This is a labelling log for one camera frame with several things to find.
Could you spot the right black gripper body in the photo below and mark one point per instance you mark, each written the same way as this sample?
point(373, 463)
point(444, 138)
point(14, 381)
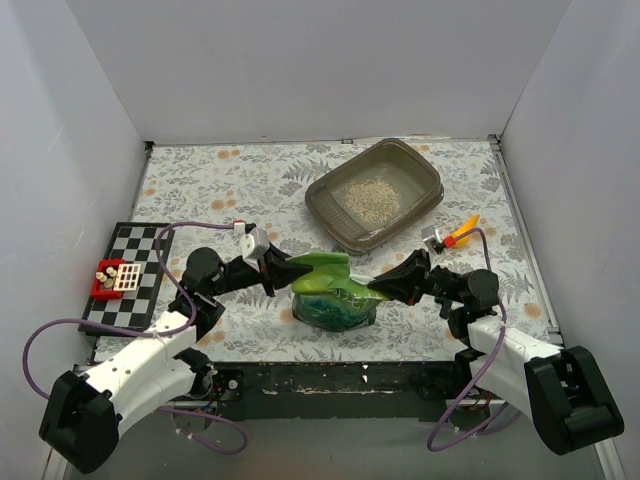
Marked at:
point(423, 276)

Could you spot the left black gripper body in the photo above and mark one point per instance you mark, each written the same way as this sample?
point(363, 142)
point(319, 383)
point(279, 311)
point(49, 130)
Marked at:
point(269, 270)

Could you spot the green litter bag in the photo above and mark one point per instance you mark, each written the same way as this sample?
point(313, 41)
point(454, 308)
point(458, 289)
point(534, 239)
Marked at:
point(330, 297)

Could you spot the yellow plastic scoop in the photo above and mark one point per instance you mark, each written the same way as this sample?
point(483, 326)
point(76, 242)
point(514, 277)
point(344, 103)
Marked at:
point(461, 236)

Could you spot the grey litter box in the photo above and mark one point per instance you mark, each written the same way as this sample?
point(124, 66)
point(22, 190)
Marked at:
point(415, 179)

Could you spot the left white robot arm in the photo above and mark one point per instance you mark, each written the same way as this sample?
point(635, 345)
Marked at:
point(86, 414)

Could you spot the pile of litter grains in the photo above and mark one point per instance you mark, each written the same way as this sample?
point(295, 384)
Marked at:
point(373, 200)

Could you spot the black white checkerboard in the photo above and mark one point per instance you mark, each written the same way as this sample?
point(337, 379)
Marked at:
point(135, 242)

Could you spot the red tray with pieces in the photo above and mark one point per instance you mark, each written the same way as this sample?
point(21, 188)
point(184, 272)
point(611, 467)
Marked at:
point(115, 277)

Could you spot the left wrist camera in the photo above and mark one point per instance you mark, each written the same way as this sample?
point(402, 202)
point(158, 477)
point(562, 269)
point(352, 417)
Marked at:
point(254, 243)

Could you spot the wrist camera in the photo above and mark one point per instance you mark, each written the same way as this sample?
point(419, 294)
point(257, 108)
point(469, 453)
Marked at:
point(254, 243)
point(435, 243)

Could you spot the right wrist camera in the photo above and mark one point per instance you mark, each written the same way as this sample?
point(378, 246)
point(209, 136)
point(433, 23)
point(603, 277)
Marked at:
point(435, 243)

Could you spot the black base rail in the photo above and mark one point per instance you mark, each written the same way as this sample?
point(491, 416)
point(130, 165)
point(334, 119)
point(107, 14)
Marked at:
point(334, 390)

